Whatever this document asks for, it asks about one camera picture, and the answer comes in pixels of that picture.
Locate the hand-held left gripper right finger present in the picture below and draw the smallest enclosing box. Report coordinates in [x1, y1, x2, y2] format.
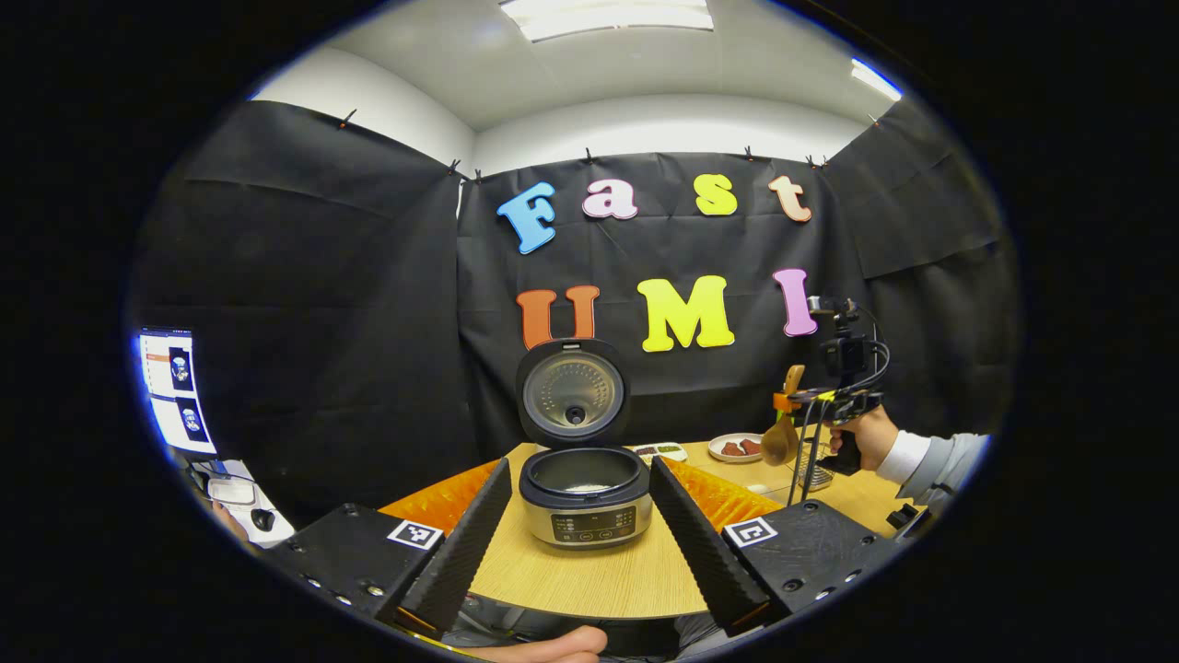
[648, 455, 910, 638]

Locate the white round plate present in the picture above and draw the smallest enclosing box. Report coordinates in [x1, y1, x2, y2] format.
[707, 433, 765, 464]

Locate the black backdrop cloth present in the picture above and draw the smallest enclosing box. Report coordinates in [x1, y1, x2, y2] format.
[129, 97, 1021, 530]

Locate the computer monitor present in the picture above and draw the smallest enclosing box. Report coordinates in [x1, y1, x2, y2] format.
[137, 328, 220, 459]

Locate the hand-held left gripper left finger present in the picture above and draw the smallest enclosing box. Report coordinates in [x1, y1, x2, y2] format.
[265, 458, 514, 636]

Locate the dark grey rice cooker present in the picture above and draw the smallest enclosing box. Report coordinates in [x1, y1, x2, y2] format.
[514, 338, 654, 552]

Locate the wooden spoon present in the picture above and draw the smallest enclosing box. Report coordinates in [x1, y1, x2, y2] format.
[761, 365, 807, 467]

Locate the wire chopstick holder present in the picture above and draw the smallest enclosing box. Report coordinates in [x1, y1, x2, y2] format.
[790, 440, 835, 494]

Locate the white side desk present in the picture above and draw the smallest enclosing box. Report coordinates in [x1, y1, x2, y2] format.
[189, 458, 297, 550]

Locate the large ceiling light panel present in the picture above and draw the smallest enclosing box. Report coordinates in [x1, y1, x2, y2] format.
[499, 0, 716, 43]

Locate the small ceiling light panel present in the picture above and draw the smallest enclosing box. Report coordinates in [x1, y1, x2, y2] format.
[851, 57, 905, 103]

